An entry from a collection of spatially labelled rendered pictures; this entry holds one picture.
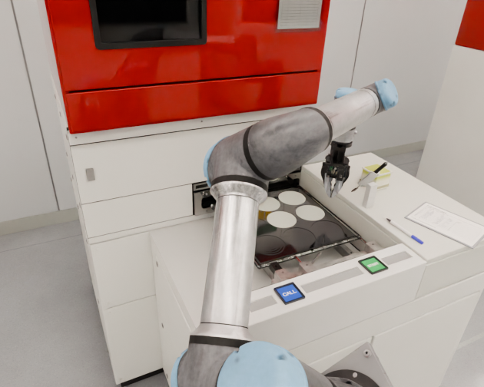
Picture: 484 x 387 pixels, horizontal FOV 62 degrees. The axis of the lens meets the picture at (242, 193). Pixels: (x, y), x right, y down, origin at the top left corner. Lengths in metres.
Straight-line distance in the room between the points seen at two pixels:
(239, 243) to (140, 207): 0.70
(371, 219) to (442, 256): 0.23
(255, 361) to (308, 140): 0.39
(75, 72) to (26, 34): 1.54
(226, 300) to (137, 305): 0.96
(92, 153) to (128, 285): 0.54
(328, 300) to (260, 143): 0.46
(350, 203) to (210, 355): 0.85
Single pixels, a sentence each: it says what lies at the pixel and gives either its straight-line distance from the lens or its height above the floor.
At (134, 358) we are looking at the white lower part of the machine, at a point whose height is 0.21.
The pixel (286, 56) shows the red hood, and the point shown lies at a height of 1.39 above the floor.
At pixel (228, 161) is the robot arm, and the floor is 1.31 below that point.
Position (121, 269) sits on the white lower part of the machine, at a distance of 1.52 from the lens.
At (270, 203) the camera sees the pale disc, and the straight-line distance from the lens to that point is 1.45.
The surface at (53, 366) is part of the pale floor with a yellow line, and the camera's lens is 2.20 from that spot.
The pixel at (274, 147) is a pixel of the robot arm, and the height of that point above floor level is 1.36.
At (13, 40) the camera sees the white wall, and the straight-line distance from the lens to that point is 2.68.
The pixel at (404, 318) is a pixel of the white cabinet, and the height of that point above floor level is 0.75.
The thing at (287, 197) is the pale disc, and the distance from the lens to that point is 1.49.
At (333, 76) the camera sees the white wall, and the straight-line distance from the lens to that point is 3.49.
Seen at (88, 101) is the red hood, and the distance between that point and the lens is 1.17.
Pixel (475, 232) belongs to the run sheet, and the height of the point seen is 0.97.
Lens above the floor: 1.65
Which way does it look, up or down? 30 degrees down
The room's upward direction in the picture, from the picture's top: 2 degrees clockwise
